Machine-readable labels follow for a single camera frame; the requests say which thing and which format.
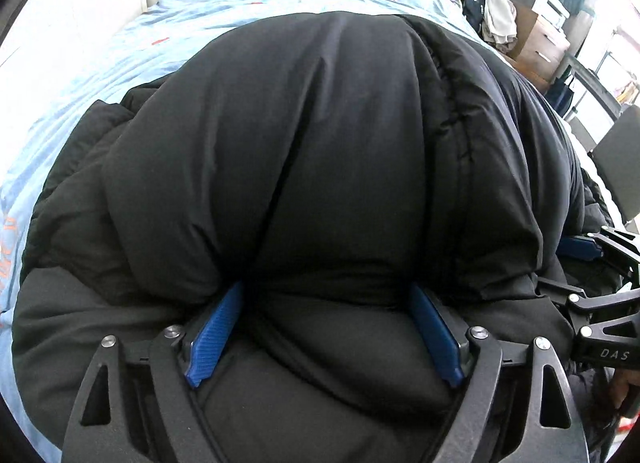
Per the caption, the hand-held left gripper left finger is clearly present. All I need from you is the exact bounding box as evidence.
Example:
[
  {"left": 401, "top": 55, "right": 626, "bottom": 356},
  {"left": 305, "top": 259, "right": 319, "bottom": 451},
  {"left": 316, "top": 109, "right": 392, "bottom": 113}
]
[{"left": 60, "top": 282, "right": 246, "bottom": 463}]

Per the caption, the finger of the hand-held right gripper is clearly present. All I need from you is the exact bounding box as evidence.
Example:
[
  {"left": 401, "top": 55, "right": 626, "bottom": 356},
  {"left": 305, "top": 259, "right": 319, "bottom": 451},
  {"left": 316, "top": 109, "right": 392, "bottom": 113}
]
[
  {"left": 559, "top": 228, "right": 640, "bottom": 286},
  {"left": 537, "top": 279, "right": 640, "bottom": 369}
]

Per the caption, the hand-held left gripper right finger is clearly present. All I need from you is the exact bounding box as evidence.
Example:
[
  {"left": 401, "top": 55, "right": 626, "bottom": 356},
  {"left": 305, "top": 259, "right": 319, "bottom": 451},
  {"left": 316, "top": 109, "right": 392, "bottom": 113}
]
[{"left": 407, "top": 283, "right": 591, "bottom": 463}]

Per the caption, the black puffer jacket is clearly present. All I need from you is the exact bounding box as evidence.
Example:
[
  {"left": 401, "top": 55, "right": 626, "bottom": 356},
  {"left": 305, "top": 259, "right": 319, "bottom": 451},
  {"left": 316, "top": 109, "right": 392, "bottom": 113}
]
[{"left": 10, "top": 10, "right": 621, "bottom": 463}]

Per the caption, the person's right hand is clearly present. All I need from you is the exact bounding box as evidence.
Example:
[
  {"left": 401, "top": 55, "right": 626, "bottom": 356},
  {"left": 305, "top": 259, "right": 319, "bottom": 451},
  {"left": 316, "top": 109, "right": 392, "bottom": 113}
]
[{"left": 611, "top": 370, "right": 637, "bottom": 414}]

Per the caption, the black chair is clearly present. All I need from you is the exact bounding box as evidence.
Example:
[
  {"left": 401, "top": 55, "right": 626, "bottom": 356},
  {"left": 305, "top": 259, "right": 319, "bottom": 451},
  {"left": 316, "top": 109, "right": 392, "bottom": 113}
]
[{"left": 587, "top": 108, "right": 640, "bottom": 234}]

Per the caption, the dark blue bag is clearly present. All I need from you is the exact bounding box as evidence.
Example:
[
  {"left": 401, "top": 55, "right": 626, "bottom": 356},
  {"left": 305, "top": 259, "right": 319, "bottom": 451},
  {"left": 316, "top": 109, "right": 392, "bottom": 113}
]
[{"left": 547, "top": 74, "right": 576, "bottom": 116}]

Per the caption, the wooden dresser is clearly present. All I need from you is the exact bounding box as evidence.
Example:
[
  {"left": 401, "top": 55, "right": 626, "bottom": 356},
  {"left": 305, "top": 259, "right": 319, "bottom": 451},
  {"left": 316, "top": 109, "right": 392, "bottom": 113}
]
[{"left": 500, "top": 6, "right": 572, "bottom": 84}]

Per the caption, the bright window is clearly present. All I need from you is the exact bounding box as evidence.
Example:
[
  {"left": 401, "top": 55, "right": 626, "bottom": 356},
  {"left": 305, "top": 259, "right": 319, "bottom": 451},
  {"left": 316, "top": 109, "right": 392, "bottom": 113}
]
[{"left": 595, "top": 0, "right": 640, "bottom": 109}]

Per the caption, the grey white cloth pile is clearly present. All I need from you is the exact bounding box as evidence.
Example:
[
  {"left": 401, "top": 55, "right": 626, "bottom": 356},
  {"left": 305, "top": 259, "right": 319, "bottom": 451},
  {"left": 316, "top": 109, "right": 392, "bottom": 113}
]
[{"left": 481, "top": 0, "right": 521, "bottom": 51}]

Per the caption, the black backpack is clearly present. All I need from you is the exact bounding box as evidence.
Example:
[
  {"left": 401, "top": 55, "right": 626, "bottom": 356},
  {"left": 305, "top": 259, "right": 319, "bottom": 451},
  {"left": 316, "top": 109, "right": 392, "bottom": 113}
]
[{"left": 452, "top": 0, "right": 487, "bottom": 41}]

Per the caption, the blue printed duvet bed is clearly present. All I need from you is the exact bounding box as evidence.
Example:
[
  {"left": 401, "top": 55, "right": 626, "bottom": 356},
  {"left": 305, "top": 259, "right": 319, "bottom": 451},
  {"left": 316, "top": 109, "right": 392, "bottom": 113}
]
[{"left": 0, "top": 0, "right": 506, "bottom": 424}]

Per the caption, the black desk frame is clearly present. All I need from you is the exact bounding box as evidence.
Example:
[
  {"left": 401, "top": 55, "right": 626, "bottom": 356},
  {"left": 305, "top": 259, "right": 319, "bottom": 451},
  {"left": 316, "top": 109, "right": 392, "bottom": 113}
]
[{"left": 562, "top": 53, "right": 626, "bottom": 119}]

